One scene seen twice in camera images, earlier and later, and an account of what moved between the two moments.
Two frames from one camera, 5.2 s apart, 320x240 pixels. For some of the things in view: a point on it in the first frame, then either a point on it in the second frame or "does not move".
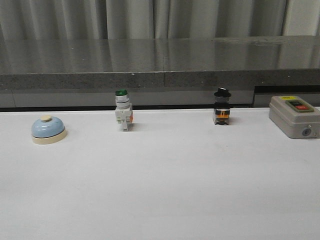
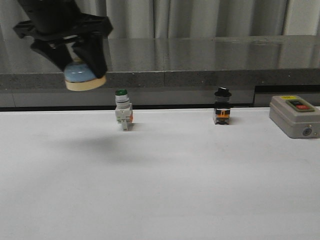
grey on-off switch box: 296,117 does not move
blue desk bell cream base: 48,130 → 79,76
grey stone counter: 168,72 does not move
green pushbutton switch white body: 124,111 does not move
